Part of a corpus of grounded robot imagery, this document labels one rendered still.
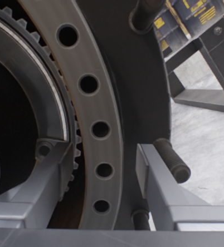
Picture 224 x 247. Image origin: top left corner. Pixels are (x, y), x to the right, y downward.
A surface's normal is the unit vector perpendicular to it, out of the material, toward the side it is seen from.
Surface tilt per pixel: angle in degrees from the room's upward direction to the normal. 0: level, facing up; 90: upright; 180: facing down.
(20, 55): 90
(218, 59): 90
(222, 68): 90
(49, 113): 90
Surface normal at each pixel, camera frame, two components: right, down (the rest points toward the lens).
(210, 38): 0.08, 0.19
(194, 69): -0.34, 0.49
